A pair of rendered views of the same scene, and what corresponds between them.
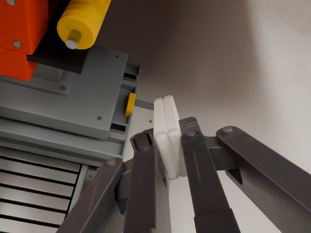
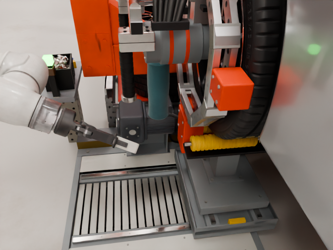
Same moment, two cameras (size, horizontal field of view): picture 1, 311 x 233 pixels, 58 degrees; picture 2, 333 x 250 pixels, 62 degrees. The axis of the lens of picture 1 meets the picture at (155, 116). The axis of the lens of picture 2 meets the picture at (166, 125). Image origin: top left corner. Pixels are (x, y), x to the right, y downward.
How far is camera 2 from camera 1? 79 cm
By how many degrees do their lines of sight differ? 65
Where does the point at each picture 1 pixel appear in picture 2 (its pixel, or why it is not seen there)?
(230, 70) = not seen: outside the picture
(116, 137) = (206, 220)
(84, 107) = (208, 193)
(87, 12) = (197, 139)
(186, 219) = not seen: outside the picture
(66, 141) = (193, 201)
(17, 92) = (198, 166)
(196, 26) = not seen: outside the picture
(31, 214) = (155, 211)
